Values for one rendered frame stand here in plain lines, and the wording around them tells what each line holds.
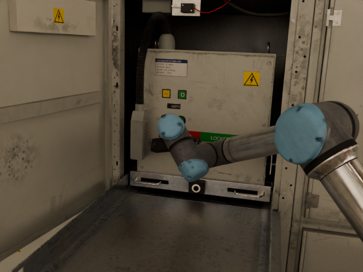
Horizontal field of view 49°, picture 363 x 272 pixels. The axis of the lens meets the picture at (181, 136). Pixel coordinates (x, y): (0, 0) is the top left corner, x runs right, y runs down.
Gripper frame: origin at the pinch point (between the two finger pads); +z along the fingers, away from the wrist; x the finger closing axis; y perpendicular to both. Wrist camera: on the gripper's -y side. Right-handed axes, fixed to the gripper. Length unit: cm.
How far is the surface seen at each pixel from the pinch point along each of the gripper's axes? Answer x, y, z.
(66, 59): 19, -34, -35
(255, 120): 15.1, 24.3, -2.6
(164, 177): -7.2, -8.2, 8.8
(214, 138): 8.1, 9.9, 1.3
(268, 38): 78, 24, 46
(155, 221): -25.0, -4.3, -8.8
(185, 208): -18.2, 2.6, 3.0
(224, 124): 12.7, 13.3, -1.3
